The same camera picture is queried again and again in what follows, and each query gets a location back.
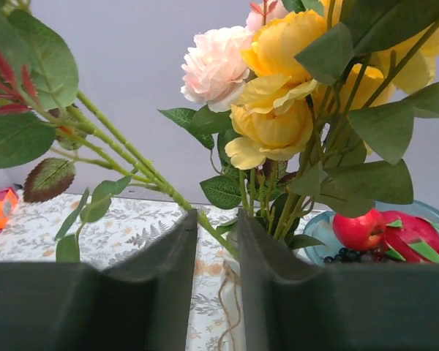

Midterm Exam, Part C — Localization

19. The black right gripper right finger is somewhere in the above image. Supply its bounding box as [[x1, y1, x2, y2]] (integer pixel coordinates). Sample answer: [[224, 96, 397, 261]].
[[237, 212, 439, 351]]

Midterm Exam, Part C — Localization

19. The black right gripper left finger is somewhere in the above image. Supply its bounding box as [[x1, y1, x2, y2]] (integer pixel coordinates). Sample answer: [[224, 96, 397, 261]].
[[0, 210, 198, 350]]

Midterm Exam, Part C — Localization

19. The small pink bud stem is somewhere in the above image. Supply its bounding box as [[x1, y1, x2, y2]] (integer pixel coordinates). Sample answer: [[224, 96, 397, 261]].
[[0, 0, 241, 263]]

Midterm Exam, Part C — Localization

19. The yellow rose stem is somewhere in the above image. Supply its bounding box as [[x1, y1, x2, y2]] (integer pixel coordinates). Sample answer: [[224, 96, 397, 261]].
[[225, 1, 439, 250]]

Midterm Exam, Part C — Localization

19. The pink rose stem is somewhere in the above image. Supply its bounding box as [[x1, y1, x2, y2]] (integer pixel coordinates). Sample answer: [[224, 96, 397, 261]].
[[161, 1, 288, 234]]

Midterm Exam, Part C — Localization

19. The white ribbed ceramic vase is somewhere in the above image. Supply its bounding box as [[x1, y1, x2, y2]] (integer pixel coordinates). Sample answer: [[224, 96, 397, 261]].
[[217, 251, 247, 351]]

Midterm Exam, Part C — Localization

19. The teal plastic fruit basket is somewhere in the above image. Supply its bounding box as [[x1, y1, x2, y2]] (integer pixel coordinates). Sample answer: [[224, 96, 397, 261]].
[[303, 200, 439, 266]]

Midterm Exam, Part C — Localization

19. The dark purple grape bunch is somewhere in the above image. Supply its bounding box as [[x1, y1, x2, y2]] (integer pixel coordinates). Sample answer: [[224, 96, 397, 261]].
[[323, 247, 388, 264]]

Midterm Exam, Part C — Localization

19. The red apple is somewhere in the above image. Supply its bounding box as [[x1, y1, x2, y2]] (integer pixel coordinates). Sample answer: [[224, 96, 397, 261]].
[[332, 208, 386, 251]]

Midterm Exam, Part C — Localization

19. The floral patterned table mat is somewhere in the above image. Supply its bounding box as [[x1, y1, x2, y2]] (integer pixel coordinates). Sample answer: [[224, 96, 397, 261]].
[[0, 194, 245, 350]]

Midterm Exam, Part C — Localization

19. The pink dragon fruit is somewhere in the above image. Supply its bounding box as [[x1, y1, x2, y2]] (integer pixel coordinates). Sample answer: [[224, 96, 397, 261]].
[[377, 211, 439, 263]]

